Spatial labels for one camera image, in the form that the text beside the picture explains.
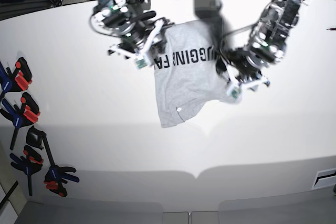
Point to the blue red clamp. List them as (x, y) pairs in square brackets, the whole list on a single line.
[(26, 115), (16, 81), (57, 176), (29, 164)]

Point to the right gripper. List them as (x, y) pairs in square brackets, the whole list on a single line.
[(143, 42)]

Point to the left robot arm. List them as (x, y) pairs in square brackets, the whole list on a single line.
[(267, 39)]

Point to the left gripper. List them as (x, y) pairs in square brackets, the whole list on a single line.
[(241, 70)]

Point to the blue red clamp bottom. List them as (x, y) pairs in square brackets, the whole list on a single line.
[(57, 176)]

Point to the blue red clamp lower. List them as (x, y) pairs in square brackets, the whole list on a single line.
[(29, 164)]

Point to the blue red clamp middle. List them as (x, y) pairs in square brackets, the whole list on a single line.
[(26, 115)]

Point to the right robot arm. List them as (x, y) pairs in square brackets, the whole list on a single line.
[(112, 17)]

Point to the blue red clamp upper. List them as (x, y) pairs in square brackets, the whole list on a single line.
[(16, 81)]

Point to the grey T-shirt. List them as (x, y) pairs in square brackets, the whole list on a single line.
[(185, 73)]

